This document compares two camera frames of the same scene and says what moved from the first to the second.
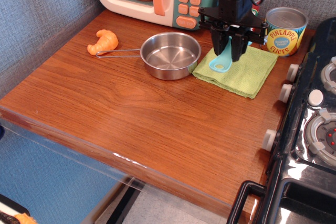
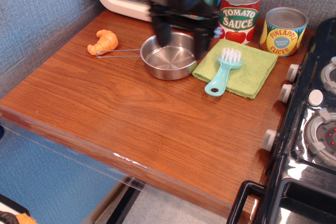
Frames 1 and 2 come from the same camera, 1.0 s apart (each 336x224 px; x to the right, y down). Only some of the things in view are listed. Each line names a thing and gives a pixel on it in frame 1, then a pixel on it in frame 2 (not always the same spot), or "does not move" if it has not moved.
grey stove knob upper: [292, 72] does not move
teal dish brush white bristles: [224, 59] → [229, 57]
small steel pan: [169, 55] does not move
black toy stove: [300, 185] does not move
